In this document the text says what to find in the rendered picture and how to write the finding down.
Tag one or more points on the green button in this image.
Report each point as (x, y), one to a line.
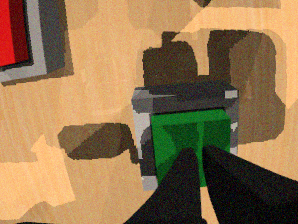
(171, 117)

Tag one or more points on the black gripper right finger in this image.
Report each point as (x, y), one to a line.
(243, 193)

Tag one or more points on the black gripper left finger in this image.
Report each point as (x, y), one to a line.
(177, 199)

